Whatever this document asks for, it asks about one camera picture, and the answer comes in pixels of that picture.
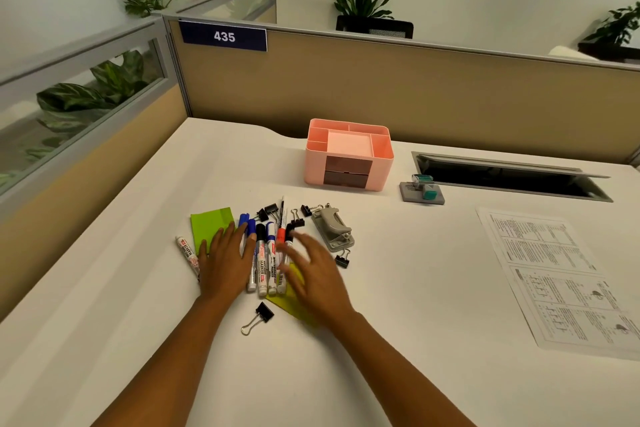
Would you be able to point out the person's left hand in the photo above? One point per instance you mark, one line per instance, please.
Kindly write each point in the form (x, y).
(225, 266)

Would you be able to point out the person's right hand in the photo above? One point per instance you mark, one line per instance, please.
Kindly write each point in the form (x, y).
(322, 291)

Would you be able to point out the person's right fingers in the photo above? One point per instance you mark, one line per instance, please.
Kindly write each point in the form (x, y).
(300, 261)

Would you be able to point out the person's left thumb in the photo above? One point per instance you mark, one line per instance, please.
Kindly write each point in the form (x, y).
(251, 252)

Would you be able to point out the person's left little finger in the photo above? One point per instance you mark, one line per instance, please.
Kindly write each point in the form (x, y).
(204, 250)

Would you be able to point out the person's right forearm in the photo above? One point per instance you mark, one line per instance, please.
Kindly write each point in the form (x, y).
(400, 376)

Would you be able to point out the person's left forearm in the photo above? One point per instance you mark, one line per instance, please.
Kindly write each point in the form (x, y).
(167, 366)

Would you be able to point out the white marker red label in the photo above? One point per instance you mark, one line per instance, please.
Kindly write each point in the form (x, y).
(188, 252)

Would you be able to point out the black cap whiteboard marker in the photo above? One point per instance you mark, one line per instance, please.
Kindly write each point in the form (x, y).
(289, 235)
(261, 266)

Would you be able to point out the blue cap whiteboard marker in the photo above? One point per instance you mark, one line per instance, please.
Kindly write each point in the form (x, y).
(251, 271)
(271, 261)
(244, 219)

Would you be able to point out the red cap whiteboard marker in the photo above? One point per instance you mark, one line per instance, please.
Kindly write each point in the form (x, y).
(281, 241)

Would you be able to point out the green sticky note pad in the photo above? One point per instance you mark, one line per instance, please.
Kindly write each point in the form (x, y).
(212, 224)
(287, 304)

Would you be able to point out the black binder clip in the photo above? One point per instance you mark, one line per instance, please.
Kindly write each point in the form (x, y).
(264, 311)
(271, 208)
(306, 210)
(297, 220)
(261, 215)
(343, 260)

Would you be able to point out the grey hole punch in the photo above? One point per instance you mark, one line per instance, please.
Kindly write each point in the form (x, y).
(334, 231)

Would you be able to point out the thin white pen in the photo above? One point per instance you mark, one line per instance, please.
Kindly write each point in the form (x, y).
(283, 211)

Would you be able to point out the pink desk organizer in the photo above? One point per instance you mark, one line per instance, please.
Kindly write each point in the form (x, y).
(348, 151)

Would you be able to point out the grey teal stapler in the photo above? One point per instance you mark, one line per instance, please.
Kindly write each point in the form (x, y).
(422, 190)

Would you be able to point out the beige glass-topped cubicle partition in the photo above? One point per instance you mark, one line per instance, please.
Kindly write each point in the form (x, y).
(75, 166)

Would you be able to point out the broad-leaf plant behind glass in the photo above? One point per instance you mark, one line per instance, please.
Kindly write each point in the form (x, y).
(95, 91)

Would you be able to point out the blue number sign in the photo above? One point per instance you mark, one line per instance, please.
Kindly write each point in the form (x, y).
(223, 36)

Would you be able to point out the printed paper sheet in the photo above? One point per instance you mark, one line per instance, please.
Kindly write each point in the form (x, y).
(560, 281)

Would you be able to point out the black planter box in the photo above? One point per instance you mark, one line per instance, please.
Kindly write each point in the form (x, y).
(607, 52)

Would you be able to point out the dark green potted plant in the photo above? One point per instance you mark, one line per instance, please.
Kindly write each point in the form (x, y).
(616, 24)

